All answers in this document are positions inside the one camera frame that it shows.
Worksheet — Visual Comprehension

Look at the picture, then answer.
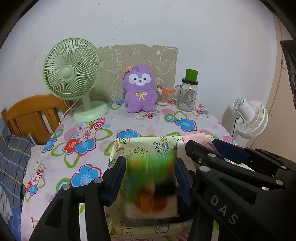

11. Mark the white cloth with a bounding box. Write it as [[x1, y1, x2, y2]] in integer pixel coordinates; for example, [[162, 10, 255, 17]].
[[177, 139, 188, 163]]

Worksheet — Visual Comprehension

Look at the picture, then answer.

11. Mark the white standing fan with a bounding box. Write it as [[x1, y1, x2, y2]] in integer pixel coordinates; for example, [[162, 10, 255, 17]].
[[233, 97, 268, 139]]

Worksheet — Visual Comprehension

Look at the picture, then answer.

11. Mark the grey plaid pillow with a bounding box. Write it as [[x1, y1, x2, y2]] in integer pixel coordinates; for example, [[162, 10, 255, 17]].
[[0, 127, 37, 209]]

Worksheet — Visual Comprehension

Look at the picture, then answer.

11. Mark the floral tablecloth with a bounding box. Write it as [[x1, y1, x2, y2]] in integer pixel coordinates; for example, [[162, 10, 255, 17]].
[[21, 100, 235, 240]]

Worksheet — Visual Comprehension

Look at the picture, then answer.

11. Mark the green printed packet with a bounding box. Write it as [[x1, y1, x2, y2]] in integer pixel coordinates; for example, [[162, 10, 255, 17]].
[[123, 154, 178, 220]]

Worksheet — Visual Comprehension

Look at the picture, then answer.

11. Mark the yellow cartoon storage box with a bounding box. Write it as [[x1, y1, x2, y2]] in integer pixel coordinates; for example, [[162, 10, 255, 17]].
[[107, 135, 218, 239]]

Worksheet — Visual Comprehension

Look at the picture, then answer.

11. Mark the pink printed packet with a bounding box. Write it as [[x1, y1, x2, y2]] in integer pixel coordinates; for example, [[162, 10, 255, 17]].
[[182, 133, 215, 150]]

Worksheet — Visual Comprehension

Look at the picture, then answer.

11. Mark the green patterned cardboard sheet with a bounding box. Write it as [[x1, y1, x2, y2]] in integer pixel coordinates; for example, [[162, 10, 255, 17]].
[[90, 45, 178, 101]]

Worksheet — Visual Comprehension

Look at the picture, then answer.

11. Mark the glass jar green lid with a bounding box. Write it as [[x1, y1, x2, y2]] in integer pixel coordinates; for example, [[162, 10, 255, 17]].
[[173, 69, 199, 111]]

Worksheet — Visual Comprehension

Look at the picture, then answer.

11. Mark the beige door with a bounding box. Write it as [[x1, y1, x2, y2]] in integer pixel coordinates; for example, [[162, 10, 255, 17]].
[[247, 15, 295, 161]]

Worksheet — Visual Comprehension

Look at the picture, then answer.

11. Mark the purple plush toy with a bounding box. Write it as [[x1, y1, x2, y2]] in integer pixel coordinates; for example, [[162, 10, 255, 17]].
[[122, 64, 158, 113]]

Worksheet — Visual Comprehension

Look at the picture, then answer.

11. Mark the wooden bed headboard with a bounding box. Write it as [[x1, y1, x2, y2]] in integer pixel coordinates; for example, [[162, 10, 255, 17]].
[[1, 94, 73, 144]]

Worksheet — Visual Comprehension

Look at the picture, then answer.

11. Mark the green desk fan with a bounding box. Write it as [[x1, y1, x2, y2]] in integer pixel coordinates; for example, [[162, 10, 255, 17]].
[[42, 38, 109, 123]]

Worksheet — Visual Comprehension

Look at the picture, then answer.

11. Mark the toothpick jar orange lid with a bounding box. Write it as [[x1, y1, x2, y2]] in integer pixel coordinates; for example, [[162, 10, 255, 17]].
[[156, 85, 174, 106]]

